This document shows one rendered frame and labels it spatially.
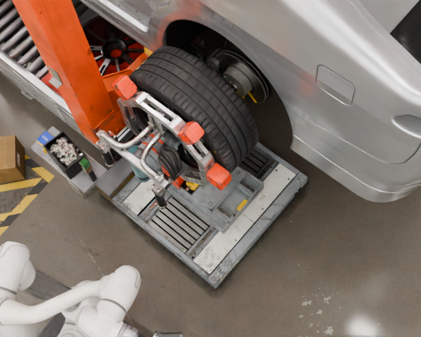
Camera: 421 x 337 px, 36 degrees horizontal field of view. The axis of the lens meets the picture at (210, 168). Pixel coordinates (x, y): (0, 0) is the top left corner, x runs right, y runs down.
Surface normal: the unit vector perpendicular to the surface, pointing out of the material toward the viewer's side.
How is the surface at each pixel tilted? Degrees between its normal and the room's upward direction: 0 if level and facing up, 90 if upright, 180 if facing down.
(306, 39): 78
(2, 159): 0
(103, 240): 0
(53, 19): 90
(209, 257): 0
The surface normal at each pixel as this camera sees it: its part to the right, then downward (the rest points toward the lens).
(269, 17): -0.65, 0.62
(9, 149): -0.07, -0.43
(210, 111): 0.36, -0.04
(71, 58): 0.76, 0.57
